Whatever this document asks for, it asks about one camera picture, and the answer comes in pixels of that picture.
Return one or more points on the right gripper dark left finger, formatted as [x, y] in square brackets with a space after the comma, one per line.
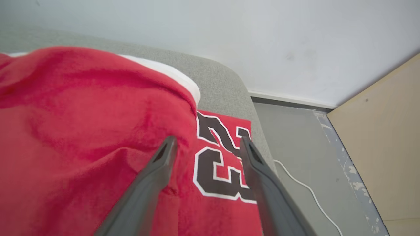
[144, 193]

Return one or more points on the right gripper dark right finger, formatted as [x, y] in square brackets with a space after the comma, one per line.
[275, 200]

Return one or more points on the red shirt with black number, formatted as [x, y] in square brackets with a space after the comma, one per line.
[223, 203]

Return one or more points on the red garment with white stripe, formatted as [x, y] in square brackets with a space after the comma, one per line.
[82, 131]

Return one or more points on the white skirting board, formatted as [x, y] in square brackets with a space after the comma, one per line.
[292, 99]

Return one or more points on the beige wooden board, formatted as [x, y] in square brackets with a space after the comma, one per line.
[384, 141]

